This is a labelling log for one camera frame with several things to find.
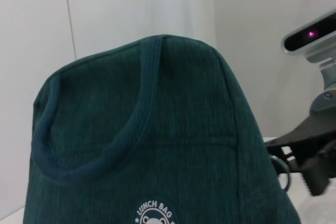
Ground dark teal fabric bag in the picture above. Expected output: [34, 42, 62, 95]
[22, 34, 292, 224]

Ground silver zipper pull ring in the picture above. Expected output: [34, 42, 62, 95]
[271, 155, 292, 193]

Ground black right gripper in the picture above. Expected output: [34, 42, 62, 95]
[264, 112, 336, 197]

